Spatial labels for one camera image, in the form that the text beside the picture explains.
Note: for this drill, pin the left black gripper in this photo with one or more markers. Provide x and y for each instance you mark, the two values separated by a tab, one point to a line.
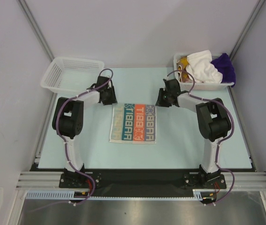
113	99

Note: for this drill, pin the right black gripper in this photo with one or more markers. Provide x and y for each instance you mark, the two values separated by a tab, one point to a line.
162	100

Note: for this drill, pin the colourful rabbit print towel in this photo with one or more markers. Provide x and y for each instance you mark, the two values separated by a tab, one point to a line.
133	123

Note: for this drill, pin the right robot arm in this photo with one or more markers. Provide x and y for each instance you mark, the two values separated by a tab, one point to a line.
214	123

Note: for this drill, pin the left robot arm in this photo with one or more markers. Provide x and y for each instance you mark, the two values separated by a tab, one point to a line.
68	121

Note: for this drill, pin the yellow patterned towel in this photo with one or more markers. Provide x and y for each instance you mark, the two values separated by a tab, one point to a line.
181	65

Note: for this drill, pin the white towel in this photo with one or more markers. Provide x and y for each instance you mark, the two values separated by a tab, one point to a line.
201	70

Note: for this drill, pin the empty white plastic basket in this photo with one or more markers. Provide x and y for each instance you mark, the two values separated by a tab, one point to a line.
66	75

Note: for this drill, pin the purple towel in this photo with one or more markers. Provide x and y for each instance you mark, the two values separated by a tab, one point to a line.
224	65

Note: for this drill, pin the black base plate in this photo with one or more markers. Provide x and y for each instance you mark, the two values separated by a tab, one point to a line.
149	182

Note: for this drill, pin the left aluminium corner post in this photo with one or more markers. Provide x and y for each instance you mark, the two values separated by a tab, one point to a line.
35	28

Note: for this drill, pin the aluminium corner post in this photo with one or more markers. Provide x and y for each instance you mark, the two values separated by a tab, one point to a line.
35	28
248	25

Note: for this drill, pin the grey cable duct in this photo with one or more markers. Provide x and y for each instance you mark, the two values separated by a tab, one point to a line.
188	195

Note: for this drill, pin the right aluminium corner post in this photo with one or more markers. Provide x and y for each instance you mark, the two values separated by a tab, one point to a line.
248	25

